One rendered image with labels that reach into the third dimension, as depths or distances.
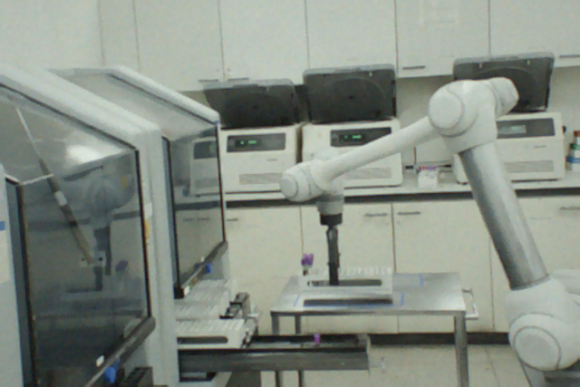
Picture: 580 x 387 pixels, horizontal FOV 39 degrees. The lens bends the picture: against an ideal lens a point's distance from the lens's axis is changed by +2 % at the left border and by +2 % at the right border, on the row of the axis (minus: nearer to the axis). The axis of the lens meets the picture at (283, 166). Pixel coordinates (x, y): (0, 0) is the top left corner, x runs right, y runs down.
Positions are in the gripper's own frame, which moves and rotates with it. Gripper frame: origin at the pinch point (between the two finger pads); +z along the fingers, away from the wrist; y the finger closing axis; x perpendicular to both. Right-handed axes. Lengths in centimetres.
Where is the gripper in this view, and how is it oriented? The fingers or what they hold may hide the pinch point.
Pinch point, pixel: (334, 274)
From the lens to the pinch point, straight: 263.4
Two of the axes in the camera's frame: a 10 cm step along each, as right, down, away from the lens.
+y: 1.2, -1.1, 9.9
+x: -9.9, 0.6, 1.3
